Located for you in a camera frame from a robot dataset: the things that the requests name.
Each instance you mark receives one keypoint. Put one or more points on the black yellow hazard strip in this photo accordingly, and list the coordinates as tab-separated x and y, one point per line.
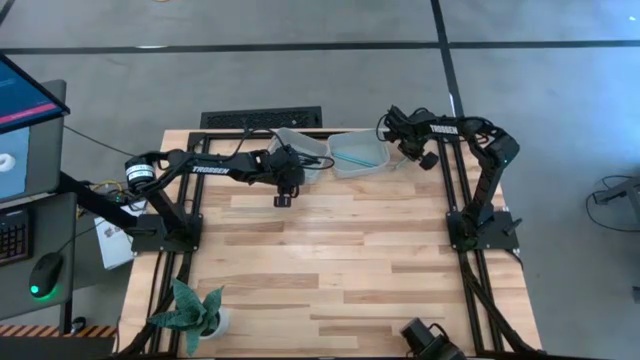
50	331

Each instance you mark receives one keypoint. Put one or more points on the white plant pot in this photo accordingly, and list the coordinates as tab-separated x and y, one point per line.
223	325

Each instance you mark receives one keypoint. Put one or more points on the clear plastic bin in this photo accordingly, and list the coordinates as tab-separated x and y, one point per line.
360	145
305	140

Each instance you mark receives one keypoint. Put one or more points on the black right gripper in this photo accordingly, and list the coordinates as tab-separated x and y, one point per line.
410	132

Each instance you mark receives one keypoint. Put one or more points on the black computer mouse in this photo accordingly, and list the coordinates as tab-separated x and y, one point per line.
45	275

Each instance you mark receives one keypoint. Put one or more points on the black aluminium table frame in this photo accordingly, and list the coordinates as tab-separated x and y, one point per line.
220	135

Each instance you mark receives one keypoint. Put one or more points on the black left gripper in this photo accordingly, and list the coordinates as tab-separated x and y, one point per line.
285	170

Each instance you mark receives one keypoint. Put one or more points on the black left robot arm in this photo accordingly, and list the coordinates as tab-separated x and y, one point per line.
210	170

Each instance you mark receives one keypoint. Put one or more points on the monitor with pink bar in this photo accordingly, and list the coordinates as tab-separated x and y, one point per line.
25	100

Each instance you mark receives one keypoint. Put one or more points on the grey desk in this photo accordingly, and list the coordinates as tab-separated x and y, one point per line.
52	225

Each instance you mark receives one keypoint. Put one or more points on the green potted plant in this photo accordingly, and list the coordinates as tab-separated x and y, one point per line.
187	312

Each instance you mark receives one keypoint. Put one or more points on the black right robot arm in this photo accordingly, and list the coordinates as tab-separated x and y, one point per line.
490	170

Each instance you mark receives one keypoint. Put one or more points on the black stand legs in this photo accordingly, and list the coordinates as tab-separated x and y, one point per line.
620	190

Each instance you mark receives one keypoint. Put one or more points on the monitor with light blue screen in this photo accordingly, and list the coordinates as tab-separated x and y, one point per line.
12	165

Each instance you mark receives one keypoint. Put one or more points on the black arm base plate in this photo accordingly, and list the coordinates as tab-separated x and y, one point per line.
150	243
505	240

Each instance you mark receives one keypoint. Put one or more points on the black desk support beam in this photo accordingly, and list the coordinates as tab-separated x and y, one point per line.
90	200

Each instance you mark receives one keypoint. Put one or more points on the black caster wheel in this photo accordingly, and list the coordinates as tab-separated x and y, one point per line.
77	325

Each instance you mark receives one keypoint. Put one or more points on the black keyboard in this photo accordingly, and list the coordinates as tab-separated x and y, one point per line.
12	237

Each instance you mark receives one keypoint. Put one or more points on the white cardboard box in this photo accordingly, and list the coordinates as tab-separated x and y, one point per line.
115	245

